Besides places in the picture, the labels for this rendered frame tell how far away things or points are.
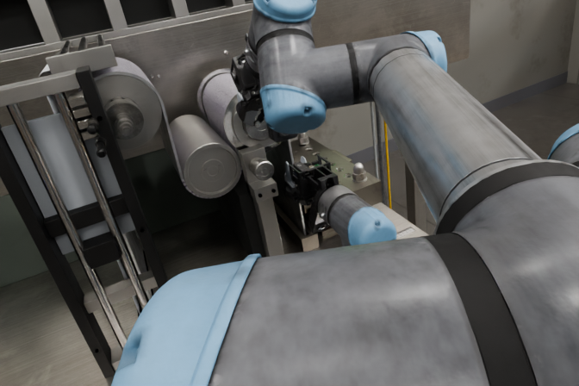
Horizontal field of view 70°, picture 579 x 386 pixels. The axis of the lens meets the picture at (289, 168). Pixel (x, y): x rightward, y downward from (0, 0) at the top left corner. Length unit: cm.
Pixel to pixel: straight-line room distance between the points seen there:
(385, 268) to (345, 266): 2
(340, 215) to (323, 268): 55
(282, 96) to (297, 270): 33
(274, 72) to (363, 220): 30
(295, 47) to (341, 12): 80
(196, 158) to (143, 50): 37
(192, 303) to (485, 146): 20
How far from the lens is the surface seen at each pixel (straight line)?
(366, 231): 67
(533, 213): 21
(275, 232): 93
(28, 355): 108
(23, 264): 132
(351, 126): 329
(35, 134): 72
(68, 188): 75
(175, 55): 114
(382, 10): 138
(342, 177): 106
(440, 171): 28
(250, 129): 85
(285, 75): 49
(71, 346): 103
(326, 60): 50
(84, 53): 77
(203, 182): 88
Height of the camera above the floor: 152
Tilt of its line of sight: 25 degrees down
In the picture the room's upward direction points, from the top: 10 degrees counter-clockwise
